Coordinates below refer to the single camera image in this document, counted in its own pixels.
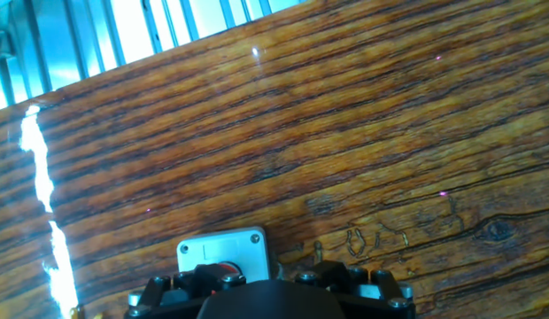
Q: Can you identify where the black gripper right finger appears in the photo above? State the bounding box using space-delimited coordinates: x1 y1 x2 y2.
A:
294 260 417 319

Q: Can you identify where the wood grain board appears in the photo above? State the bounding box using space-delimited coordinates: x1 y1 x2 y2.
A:
0 0 549 319

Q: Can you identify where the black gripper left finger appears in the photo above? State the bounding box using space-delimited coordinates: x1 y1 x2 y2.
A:
123 263 248 319

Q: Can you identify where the grey box red mushroom button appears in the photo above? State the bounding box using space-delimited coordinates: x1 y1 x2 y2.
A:
175 226 271 284

